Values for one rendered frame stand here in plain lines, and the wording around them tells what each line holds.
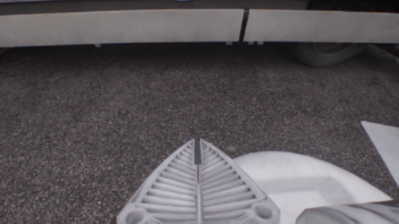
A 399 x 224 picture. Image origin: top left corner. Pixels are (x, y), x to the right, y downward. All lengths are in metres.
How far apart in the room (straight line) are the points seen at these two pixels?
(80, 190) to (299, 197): 0.87
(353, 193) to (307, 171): 0.10
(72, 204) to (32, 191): 0.23
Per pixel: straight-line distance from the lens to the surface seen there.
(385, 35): 1.79
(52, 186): 1.04
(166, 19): 1.08
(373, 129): 1.41
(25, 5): 1.50
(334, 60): 1.83
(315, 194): 0.56
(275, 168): 0.47
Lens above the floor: 0.76
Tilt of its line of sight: 45 degrees down
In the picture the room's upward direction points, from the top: straight up
